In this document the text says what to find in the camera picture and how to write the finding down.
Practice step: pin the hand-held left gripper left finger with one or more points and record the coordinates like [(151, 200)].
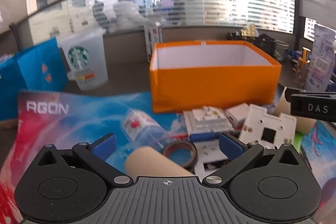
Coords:
[(105, 146)]

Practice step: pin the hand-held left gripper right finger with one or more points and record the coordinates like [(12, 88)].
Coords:
[(231, 148)]

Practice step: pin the white socket face plate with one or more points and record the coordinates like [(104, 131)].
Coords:
[(210, 153)]

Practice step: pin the small white box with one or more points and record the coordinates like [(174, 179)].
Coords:
[(236, 113)]

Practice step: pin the white circuit breaker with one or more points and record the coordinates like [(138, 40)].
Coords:
[(204, 120)]

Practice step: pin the dark adhesive tape roll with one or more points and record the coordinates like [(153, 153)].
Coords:
[(191, 151)]

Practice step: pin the orange cardboard box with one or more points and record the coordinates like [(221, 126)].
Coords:
[(210, 85)]

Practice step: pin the blue cylindrical marker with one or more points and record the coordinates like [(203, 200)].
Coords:
[(203, 138)]

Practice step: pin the clear plastic bottle red label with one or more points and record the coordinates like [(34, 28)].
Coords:
[(143, 128)]

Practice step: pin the gold-capped bottle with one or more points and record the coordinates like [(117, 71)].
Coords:
[(303, 66)]

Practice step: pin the colourful printed desk mat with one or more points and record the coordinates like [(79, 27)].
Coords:
[(65, 124)]

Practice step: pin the white socket back panel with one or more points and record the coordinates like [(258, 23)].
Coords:
[(267, 119)]

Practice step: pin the white printed pouch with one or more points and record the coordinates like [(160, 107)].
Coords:
[(321, 61)]

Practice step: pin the brown cardboard tube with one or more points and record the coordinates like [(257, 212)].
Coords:
[(152, 163)]

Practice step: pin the blue packet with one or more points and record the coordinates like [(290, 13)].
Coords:
[(292, 54)]

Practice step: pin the black mesh desk organiser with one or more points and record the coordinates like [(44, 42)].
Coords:
[(262, 45)]

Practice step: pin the translucent plastic cup green logo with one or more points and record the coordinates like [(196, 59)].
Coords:
[(86, 61)]

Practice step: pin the grey partition panel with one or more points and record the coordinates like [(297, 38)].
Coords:
[(317, 7)]

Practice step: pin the yellow studded brick plate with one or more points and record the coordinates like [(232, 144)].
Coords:
[(248, 30)]

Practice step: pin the blue paper bag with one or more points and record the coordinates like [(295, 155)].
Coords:
[(29, 74)]

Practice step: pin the white and red pen box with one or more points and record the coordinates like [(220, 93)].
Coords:
[(153, 40)]

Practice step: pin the striped frosted glass partition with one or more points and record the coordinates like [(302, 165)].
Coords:
[(210, 1)]

